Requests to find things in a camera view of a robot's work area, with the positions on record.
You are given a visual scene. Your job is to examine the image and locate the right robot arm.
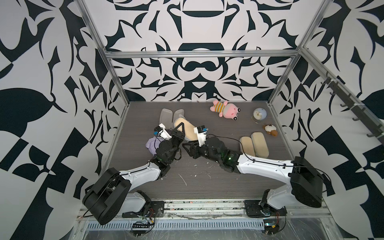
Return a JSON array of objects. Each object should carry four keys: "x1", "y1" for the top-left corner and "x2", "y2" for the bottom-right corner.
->
[{"x1": 183, "y1": 136, "x2": 327, "y2": 210}]

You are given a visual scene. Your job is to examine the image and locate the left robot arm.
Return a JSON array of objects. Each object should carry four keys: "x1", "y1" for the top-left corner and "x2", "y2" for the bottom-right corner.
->
[{"x1": 83, "y1": 123, "x2": 186, "y2": 226}]

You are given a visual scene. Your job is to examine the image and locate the pink plush toy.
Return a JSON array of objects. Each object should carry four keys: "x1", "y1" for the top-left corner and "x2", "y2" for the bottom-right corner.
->
[{"x1": 210, "y1": 100, "x2": 241, "y2": 121}]

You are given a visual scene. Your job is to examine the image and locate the blue alarm clock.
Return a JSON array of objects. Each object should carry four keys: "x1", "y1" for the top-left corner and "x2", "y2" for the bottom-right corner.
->
[{"x1": 252, "y1": 108, "x2": 268, "y2": 123}]

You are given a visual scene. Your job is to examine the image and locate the brown white plush toy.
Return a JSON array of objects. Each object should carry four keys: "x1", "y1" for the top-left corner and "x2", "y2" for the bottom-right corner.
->
[{"x1": 263, "y1": 125, "x2": 279, "y2": 137}]

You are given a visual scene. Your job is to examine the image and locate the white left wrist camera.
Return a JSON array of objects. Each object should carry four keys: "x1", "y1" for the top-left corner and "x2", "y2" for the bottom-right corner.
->
[{"x1": 154, "y1": 124, "x2": 172, "y2": 140}]

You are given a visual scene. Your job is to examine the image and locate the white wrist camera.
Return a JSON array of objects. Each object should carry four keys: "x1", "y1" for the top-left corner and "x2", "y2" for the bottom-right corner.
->
[
  {"x1": 194, "y1": 125, "x2": 208, "y2": 147},
  {"x1": 154, "y1": 124, "x2": 172, "y2": 140}
]

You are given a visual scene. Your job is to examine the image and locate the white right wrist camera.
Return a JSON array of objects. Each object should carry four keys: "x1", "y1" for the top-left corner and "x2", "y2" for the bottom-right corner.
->
[{"x1": 194, "y1": 125, "x2": 208, "y2": 147}]

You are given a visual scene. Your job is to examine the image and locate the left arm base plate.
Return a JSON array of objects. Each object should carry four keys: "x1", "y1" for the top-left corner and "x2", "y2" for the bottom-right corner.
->
[{"x1": 122, "y1": 201, "x2": 165, "y2": 218}]

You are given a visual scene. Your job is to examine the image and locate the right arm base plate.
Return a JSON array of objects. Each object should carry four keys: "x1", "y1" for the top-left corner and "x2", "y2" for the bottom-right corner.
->
[{"x1": 244, "y1": 200, "x2": 287, "y2": 218}]

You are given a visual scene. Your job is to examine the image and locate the wall hook rack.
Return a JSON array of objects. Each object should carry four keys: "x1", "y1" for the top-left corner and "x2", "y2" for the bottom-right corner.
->
[{"x1": 320, "y1": 71, "x2": 384, "y2": 146}]

